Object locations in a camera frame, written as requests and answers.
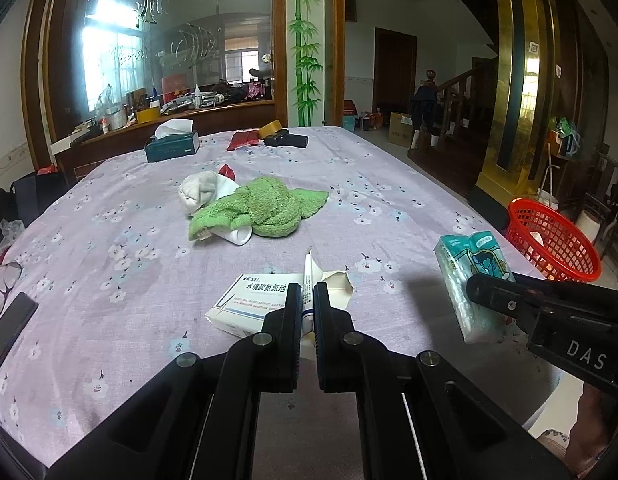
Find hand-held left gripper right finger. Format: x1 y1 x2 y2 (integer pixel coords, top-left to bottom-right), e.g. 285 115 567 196
313 282 571 480

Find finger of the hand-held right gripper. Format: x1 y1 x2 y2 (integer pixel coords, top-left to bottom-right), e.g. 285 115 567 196
465 272 546 334

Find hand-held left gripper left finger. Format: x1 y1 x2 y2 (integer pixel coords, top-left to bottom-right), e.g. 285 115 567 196
46 282 304 480

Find teal tissue packet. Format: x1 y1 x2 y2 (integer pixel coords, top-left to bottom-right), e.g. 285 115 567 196
434 230 521 344

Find long white medicine box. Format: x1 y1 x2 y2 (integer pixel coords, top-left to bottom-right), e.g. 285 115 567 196
205 270 358 339

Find ointment tube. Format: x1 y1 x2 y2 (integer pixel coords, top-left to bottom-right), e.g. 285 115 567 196
301 246 321 337

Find red plastic basket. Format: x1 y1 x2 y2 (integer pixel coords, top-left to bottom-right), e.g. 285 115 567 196
504 198 603 284

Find small white bottle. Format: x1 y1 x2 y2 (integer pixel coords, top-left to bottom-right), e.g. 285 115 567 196
223 225 253 246

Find green towel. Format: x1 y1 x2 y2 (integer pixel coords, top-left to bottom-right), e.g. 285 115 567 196
189 176 330 242

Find white sock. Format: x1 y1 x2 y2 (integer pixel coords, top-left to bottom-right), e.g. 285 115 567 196
179 171 240 218

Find person's right forearm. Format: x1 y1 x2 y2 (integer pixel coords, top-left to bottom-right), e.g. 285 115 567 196
564 385 618 480

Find white bucket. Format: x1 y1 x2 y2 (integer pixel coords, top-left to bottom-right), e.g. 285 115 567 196
536 187 561 212

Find wooden staircase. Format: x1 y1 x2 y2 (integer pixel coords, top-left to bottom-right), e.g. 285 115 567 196
406 55 497 201

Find black pouch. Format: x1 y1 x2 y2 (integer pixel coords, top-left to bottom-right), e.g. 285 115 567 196
264 130 310 149

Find flat red packet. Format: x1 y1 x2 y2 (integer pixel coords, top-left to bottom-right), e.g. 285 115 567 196
227 130 262 152

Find cardboard box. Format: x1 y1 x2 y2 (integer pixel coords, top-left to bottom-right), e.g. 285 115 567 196
389 111 416 149

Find dark jacket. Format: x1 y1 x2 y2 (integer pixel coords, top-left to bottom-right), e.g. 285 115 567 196
410 85 438 132

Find dark green tissue box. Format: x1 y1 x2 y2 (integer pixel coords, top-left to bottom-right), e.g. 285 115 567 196
145 120 200 163

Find golden pillar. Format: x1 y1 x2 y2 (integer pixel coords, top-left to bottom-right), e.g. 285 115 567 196
475 0 562 211

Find wooden sideboard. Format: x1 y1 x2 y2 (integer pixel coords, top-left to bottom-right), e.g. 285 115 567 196
51 99 277 181

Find wooden door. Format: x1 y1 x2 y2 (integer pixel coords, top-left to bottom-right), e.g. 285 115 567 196
374 27 419 117

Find smartphone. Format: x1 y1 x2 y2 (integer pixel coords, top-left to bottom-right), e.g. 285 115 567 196
0 292 40 389

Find black bag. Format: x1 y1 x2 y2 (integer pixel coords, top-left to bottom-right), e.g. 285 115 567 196
11 170 70 227

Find bamboo painted pillar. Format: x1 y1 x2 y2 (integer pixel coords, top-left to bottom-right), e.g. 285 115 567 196
286 0 323 128

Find eyeglasses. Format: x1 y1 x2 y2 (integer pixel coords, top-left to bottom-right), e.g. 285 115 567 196
0 260 24 323

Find crumpled clear plastic bag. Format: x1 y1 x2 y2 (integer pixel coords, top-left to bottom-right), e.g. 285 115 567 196
0 219 27 252

